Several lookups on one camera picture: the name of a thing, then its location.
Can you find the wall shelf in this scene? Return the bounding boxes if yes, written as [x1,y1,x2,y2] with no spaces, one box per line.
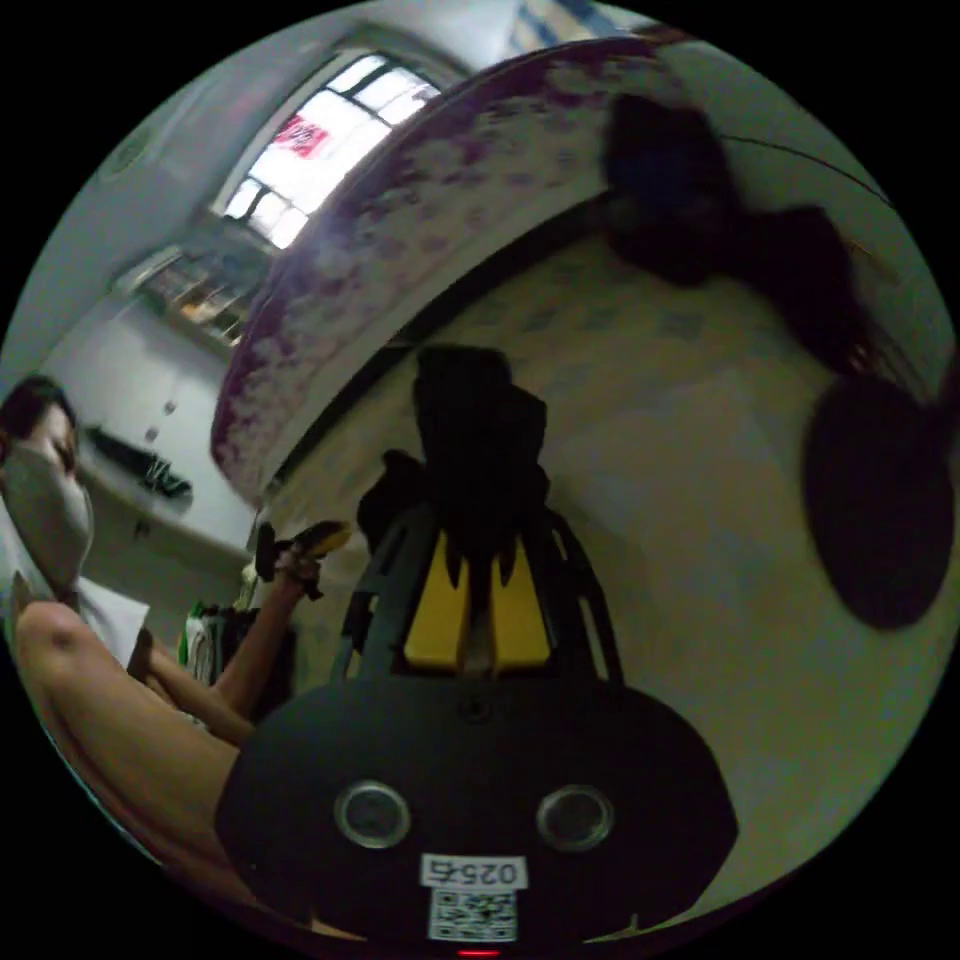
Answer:
[112,243,260,360]

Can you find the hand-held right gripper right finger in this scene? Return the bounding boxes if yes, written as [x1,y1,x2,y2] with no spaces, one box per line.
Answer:
[491,541,553,670]

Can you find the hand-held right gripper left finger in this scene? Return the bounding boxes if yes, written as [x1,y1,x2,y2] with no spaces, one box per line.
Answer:
[403,529,472,670]

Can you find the person's left forearm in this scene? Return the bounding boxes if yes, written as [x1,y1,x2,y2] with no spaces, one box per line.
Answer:
[213,575,310,714]

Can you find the pile of clothes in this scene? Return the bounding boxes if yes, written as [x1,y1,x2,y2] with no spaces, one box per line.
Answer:
[603,94,880,378]

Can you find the green and white bag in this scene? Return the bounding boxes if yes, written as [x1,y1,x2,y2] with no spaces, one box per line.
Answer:
[176,599,230,682]

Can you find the person's body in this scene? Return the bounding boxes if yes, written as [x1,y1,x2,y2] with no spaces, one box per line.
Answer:
[0,374,258,745]

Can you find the person's left hand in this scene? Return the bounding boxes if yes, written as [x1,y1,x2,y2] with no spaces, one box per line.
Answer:
[272,541,325,603]

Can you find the bed with woven mat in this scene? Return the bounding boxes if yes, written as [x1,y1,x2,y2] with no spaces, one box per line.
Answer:
[209,35,955,928]

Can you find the black folded garment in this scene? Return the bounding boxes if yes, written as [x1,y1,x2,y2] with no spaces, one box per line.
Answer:
[803,374,958,633]

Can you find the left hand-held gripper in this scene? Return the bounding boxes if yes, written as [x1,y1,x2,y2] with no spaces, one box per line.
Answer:
[253,520,354,585]

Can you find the white desk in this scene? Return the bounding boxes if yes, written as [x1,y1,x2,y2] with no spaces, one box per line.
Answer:
[71,423,258,575]

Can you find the person's right forearm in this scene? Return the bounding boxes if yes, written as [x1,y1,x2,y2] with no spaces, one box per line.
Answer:
[13,599,354,943]

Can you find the window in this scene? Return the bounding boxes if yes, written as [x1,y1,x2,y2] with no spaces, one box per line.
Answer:
[213,50,444,250]

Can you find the black pants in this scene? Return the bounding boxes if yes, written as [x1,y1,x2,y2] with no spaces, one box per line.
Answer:
[355,344,558,595]

